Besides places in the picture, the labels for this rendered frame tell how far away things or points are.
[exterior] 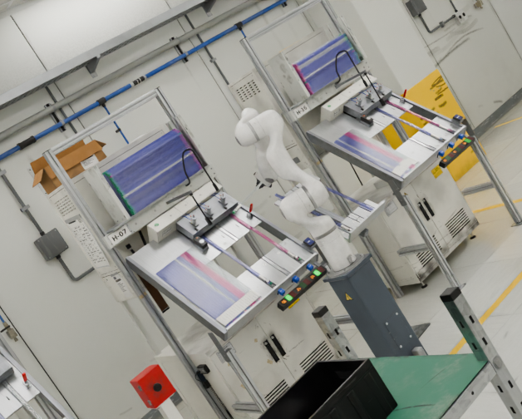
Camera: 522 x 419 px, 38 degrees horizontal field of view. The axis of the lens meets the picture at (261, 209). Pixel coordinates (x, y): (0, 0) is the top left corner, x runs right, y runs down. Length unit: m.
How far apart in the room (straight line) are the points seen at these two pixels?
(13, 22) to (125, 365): 2.55
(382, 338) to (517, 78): 5.60
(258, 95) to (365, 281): 1.82
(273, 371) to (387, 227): 1.20
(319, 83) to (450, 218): 1.22
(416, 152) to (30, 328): 2.74
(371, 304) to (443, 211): 1.69
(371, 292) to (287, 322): 0.81
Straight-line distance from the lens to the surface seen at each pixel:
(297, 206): 3.40
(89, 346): 5.44
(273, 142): 3.43
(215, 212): 4.10
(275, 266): 3.91
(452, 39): 8.21
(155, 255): 3.99
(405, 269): 4.85
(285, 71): 4.79
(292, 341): 4.20
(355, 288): 3.46
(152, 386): 3.61
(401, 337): 3.59
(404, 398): 1.55
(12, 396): 3.60
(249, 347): 4.06
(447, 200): 5.11
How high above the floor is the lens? 1.61
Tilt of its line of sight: 8 degrees down
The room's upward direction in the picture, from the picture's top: 32 degrees counter-clockwise
